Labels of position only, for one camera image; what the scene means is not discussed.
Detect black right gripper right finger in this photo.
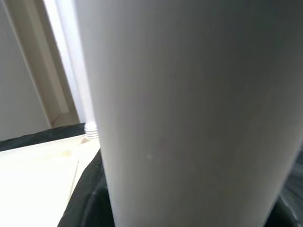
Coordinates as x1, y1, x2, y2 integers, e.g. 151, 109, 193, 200
267, 189, 303, 227

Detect white plastic table leg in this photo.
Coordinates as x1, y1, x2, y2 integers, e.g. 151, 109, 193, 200
55, 0, 99, 140
74, 0, 303, 227

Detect white plastic children table top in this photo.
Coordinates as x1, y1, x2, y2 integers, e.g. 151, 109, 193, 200
0, 134, 102, 227

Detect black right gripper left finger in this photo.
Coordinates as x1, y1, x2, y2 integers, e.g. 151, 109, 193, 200
59, 148, 116, 227

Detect black fabric table cover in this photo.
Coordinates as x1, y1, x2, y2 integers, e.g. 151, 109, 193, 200
0, 122, 303, 199

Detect beige door frame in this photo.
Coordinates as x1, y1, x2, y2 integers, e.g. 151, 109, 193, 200
9, 0, 81, 128

